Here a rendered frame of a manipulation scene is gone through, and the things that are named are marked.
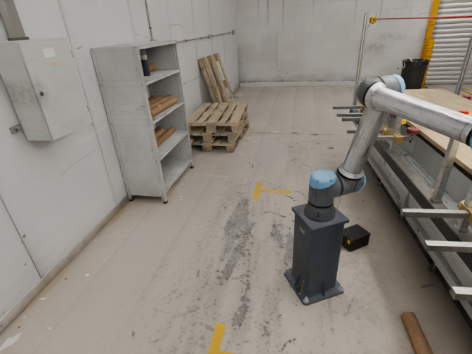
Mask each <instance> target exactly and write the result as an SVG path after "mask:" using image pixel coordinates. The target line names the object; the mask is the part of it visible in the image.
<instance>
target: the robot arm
mask: <svg viewBox="0 0 472 354"><path fill-rule="evenodd" d="M404 92H405V83H404V79H403V78H402V77H401V76H400V75H398V74H387V75H381V76H376V77H369V78H366V79H365V80H363V81H362V82H361V83H360V85H359V86H358V89H357V99H358V101H359V102H360V104H361V105H363V106H364V107H365V110H364V112H363V114H362V117H361V120H360V123H359V124H358V127H357V130H356V132H355V135H354V137H353V140H352V142H351V144H350V147H349V149H348V152H347V155H346V158H345V159H344V162H342V163H340V165H339V166H338V168H337V170H336V171H335V172H333V171H330V170H327V169H320V170H317V171H314V172H313V173H312V174H311V175H310V180H309V191H308V202H307V204H306V206H305V207H304V215H305V216H306V217H307V218H308V219H310V220H312V221H315V222H320V223H325V222H329V221H332V220H333V219H334V218H335V215H336V211H335V208H334V198H335V197H340V196H342V195H347V194H350V193H352V192H357V191H359V190H361V189H363V188H364V186H365V183H366V176H365V173H364V171H363V167H364V165H365V162H366V161H367V158H368V156H369V154H370V152H371V150H372V148H373V146H374V143H375V141H376V139H377V137H378V135H379V132H380V130H381V128H382V126H383V124H384V122H385V120H386V118H387V115H388V113H391V114H394V115H395V116H398V117H401V118H403V119H406V120H407V121H410V122H413V123H415V124H418V125H420V126H422V127H425V128H427V129H430V130H432V131H435V132H437V133H440V134H442V135H444V136H447V137H449V138H452V139H454V140H457V141H459V142H461V143H464V144H466V145H467V146H469V147H471V149H472V116H470V115H467V114H463V113H460V112H457V111H454V110H451V109H448V108H446V107H442V106H439V105H436V104H433V103H430V102H427V101H425V100H421V99H418V98H415V97H412V96H408V95H405V94H404Z"/></svg>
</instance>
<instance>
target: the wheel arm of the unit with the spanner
mask: <svg viewBox="0 0 472 354"><path fill-rule="evenodd" d="M449 293H450V295H451V297H452V298H453V299H454V300H462V301H472V287H451V289H450V292H449Z"/></svg>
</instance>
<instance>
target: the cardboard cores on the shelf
mask: <svg viewBox="0 0 472 354"><path fill-rule="evenodd" d="M148 65H149V69H150V72H152V71H155V70H156V68H157V67H156V65H155V64H154V63H148ZM148 100H149V104H150V111H151V115H152V117H154V116H155V115H157V114H159V113H160V112H162V111H164V110H165V109H167V108H169V107H171V106H172V105H174V104H176V103H177V102H178V98H177V97H175V96H174V97H173V96H172V95H167V96H165V97H162V96H157V97H154V96H150V97H149V98H148ZM154 130H155V137H156V141H157V147H159V146H160V145H161V144H162V143H163V142H164V141H165V140H166V139H167V138H168V137H169V136H170V135H171V134H173V133H174V131H175V129H174V128H173V127H170V128H169V129H167V130H166V131H165V129H163V128H162V127H160V126H158V127H157V128H156V129H154Z"/></svg>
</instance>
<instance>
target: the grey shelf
mask: <svg viewBox="0 0 472 354"><path fill-rule="evenodd" d="M174 47H175V50H174ZM90 49H91V55H92V58H93V63H94V65H95V69H96V74H97V77H98V81H99V84H100V90H101V93H102V96H103V100H104V104H105V109H106V112H107V116H108V119H109V123H110V128H111V130H112V135H113V138H114V144H115V147H116V149H117V154H118V158H119V163H120V165H121V168H122V173H123V177H124V181H125V184H126V189H127V192H128V196H129V201H133V200H134V198H132V195H141V196H152V197H161V196H162V199H163V204H167V202H168V200H167V196H166V193H167V191H168V190H169V188H170V187H171V185H172V184H173V183H174V182H175V181H176V180H177V179H178V178H179V176H180V175H181V174H182V173H183V172H184V171H185V169H186V168H187V167H188V165H189V164H190V165H191V167H190V168H191V169H193V168H194V166H193V161H192V151H191V145H190V135H189V130H188V119H187V114H186V108H185V98H184V92H183V82H182V76H181V67H180V60H179V55H178V45H177V40H166V41H139V42H134V43H128V44H118V45H113V46H103V47H97V48H90ZM175 52H176V54H175ZM145 54H146V55H147V61H148V63H154V64H155V65H156V67H157V68H156V70H155V71H152V72H150V76H146V77H145V76H144V74H143V67H142V63H141V59H140V55H145ZM176 63H177V65H176ZM136 68H137V70H136ZM177 68H178V69H177ZM137 72H138V73H137ZM178 78H179V80H178ZM179 83H180V85H179ZM151 86H152V87H151ZM180 88H181V90H180ZM167 95H172V96H173V97H174V96H175V97H177V98H178V102H177V103H176V104H174V105H172V106H171V107H169V108H167V109H165V110H164V111H162V112H160V113H159V114H157V115H155V116H154V117H152V115H151V111H150V104H149V100H148V98H149V97H150V96H154V97H157V96H162V97H165V96H167ZM181 99H182V100H181ZM143 103H144V105H143ZM182 105H183V106H182ZM144 108H145V109H144ZM183 114H184V116H183ZM145 115H146V116H145ZM184 119H185V121H184ZM158 125H159V126H160V127H162V128H163V129H165V131H166V130H167V129H169V128H170V127H173V128H174V129H175V131H174V133H173V134H171V135H170V136H169V137H168V138H167V139H166V140H165V141H164V142H163V143H162V144H161V145H160V146H159V147H157V141H156V137H155V130H154V129H156V128H157V127H158ZM186 135H187V136H186ZM150 139H151V140H150ZM187 140H188V141H187ZM151 143H152V144H151ZM152 150H153V151H152ZM188 150H189V152H188ZM189 155H190V156H189Z"/></svg>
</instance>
